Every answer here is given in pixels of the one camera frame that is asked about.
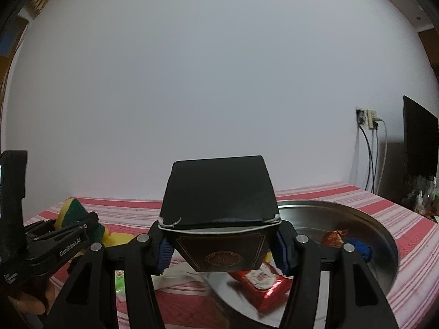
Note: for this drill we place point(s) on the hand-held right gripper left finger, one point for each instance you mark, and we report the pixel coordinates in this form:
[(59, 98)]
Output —
[(164, 250)]

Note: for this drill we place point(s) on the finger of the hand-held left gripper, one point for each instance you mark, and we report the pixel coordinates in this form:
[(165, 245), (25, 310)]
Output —
[(79, 224)]

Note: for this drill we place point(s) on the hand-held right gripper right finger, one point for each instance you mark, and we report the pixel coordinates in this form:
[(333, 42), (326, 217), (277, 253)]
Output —
[(284, 250)]

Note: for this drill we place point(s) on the yellow green sponge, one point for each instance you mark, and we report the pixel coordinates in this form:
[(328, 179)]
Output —
[(77, 209), (118, 239)]

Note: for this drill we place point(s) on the red snack packet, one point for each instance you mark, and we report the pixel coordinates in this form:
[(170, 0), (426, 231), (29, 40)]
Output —
[(264, 288)]

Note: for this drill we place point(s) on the brown gold patterned wrapper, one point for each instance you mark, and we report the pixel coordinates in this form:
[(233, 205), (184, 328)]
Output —
[(334, 238)]

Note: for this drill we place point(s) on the round metal tin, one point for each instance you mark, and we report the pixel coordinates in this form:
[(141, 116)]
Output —
[(325, 219)]

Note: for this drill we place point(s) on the blue knitted ball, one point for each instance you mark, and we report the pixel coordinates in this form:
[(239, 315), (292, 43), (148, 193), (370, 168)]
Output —
[(362, 250)]

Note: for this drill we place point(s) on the black gold-print box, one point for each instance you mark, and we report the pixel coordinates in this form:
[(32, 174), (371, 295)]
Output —
[(219, 195)]

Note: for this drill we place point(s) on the person's left hand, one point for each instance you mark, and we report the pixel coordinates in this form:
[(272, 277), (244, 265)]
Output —
[(29, 304)]

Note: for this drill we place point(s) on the green tissue packet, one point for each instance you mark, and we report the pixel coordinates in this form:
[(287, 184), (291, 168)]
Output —
[(120, 284)]

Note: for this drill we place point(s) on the red white striped tablecloth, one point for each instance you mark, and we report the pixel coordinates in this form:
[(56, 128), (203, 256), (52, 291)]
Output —
[(394, 212)]

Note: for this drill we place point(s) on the cluster of small bottles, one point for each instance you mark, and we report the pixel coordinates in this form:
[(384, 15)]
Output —
[(420, 195)]

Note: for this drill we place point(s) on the black flat monitor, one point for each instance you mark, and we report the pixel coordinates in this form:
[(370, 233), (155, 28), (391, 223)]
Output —
[(420, 137)]

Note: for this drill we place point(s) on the dark wall socket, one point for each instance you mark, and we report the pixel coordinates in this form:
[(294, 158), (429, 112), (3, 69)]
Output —
[(360, 116)]

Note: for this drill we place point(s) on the white wall socket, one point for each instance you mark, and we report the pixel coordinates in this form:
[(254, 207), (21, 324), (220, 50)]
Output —
[(372, 119)]

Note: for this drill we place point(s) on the brown wooden door frame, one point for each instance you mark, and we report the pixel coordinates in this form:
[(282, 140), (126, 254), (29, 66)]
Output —
[(432, 51)]

